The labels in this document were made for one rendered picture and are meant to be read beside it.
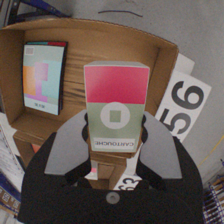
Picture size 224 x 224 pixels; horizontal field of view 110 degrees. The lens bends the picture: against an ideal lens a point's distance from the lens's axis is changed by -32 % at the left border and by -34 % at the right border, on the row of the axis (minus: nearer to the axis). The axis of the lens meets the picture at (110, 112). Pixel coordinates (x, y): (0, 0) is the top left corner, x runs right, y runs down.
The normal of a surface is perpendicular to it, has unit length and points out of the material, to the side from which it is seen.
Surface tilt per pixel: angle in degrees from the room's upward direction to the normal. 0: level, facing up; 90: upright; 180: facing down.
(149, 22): 0
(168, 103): 10
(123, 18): 0
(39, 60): 0
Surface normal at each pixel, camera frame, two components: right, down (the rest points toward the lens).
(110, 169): -0.05, 0.52
